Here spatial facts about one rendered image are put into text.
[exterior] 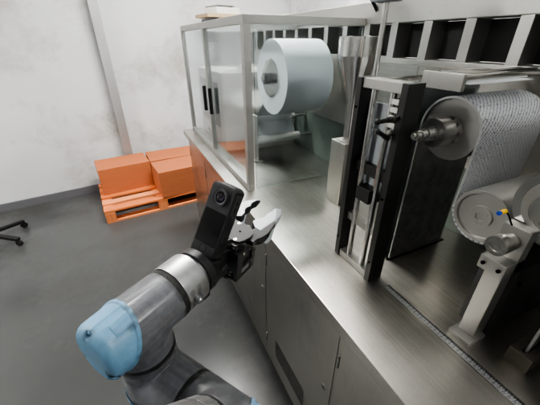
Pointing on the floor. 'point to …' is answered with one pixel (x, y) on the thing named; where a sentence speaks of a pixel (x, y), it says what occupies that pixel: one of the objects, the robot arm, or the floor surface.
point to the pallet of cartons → (145, 182)
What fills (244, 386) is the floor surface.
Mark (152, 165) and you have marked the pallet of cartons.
